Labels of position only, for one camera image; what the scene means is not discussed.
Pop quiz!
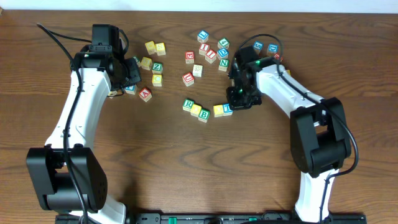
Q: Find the blue T block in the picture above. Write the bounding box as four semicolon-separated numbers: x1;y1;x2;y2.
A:
223;103;233;116

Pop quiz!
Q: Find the yellow O block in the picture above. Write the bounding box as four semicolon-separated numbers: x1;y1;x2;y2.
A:
213;105;224;117
190;104;202;117

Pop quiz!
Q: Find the green B block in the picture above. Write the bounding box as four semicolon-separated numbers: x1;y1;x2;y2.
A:
198;109;210;123

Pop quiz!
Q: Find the blue H block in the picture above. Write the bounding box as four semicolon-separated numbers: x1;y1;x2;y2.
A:
192;64;203;77

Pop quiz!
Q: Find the green R block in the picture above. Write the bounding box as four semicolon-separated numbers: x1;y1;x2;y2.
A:
182;99;195;112

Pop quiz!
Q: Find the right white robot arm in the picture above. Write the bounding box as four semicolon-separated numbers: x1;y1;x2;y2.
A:
227;57;351;223

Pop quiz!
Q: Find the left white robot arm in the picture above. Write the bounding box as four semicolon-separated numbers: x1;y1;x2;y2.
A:
26;52;141;223

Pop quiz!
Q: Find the blue P block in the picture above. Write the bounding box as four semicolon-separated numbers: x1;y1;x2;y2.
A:
125;85;137;95

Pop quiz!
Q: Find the green L block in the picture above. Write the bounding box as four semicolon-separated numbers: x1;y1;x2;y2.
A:
133;56;141;67

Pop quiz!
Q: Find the yellow block beside Z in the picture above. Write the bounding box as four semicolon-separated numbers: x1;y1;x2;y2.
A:
141;57;152;70

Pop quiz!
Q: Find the red A block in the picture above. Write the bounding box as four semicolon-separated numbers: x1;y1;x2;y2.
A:
139;88;152;102

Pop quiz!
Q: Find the yellow G block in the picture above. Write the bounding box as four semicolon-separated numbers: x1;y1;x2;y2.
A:
152;74;163;86

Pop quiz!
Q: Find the green Z block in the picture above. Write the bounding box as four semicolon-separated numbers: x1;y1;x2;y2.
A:
152;62;163;75

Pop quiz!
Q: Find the green N block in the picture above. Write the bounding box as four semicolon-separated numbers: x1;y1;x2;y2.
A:
218;58;229;72

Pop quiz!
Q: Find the yellow S block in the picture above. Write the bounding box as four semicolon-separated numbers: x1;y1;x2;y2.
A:
155;42;166;56

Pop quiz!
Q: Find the blue D block centre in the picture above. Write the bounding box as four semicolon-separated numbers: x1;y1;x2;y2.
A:
217;48;229;60

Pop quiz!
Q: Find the blue d block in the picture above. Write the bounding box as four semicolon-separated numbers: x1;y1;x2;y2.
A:
266;44;279;57
217;48;229;60

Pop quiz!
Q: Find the red I block lower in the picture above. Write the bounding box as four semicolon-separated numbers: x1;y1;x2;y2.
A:
205;49;217;63

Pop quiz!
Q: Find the red i block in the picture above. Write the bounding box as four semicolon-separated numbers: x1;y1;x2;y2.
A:
198;43;210;55
205;49;217;63

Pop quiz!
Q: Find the red U block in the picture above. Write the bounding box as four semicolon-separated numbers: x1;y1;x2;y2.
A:
182;72;195;86

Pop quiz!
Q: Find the green 4 block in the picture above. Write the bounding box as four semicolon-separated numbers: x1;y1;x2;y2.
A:
218;37;230;49

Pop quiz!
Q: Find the red E block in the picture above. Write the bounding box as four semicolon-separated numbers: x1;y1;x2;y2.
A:
185;51;195;64

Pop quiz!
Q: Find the blue D block right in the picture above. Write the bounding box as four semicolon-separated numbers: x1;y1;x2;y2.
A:
266;44;279;57

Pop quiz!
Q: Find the red I block upper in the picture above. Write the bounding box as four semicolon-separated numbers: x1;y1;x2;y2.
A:
198;43;210;55

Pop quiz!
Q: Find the blue L block top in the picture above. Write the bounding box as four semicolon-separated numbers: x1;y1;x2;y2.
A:
197;30;209;43

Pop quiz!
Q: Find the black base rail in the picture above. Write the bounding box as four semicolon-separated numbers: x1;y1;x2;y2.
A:
55;211;368;224

